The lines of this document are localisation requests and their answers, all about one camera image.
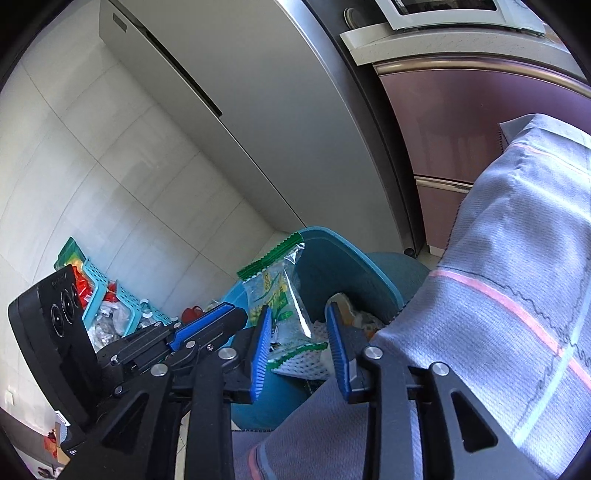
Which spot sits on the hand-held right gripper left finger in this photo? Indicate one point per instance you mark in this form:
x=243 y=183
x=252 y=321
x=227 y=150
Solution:
x=259 y=355

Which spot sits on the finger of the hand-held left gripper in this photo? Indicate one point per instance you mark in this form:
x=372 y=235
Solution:
x=207 y=323

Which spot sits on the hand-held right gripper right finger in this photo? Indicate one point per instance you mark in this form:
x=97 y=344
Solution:
x=336 y=350

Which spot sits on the white foam fruit net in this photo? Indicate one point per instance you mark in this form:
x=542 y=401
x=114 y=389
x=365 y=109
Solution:
x=300 y=357

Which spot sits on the green clear snack packet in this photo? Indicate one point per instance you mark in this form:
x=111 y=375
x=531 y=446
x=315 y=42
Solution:
x=272 y=286

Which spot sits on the blue plastic bin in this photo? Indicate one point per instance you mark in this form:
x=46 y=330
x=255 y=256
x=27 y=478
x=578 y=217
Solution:
x=332 y=258

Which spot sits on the red plastic item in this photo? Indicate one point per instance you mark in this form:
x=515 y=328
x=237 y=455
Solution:
x=192 y=314

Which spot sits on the red packet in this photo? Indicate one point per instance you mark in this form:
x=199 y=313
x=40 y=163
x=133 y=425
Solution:
x=83 y=286

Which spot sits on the teal plastic basket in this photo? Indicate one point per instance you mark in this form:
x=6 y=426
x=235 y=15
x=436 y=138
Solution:
x=94 y=288
x=134 y=304

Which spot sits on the checked purple table cloth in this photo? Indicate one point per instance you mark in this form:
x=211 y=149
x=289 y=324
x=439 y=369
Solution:
x=485 y=300

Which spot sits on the grey refrigerator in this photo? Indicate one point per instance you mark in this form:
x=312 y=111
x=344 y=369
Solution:
x=258 y=115

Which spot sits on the kitchen counter with purple cabinets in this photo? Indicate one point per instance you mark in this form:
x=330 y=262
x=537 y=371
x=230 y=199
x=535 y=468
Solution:
x=461 y=115

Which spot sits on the round grey suction holder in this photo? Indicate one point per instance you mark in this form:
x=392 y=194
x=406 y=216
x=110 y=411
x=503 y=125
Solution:
x=356 y=18

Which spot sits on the white microwave oven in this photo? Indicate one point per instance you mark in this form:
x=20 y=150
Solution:
x=452 y=14

